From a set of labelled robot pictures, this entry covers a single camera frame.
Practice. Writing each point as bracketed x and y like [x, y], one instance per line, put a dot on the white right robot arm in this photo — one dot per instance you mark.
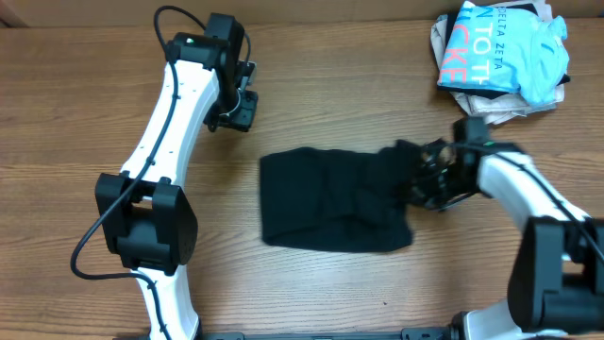
[556, 285]

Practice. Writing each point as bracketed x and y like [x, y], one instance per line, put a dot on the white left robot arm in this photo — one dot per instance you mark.
[144, 213]

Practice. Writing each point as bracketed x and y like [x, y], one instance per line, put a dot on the light blue printed t-shirt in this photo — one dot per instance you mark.
[505, 49]

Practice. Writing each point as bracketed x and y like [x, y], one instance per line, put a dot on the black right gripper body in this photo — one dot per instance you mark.
[438, 182]

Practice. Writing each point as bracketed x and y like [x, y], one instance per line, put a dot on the black t-shirt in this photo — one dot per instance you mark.
[337, 200]

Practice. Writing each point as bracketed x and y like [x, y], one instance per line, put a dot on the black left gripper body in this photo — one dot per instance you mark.
[232, 109]

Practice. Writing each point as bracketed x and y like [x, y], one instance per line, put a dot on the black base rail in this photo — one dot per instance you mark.
[437, 333]

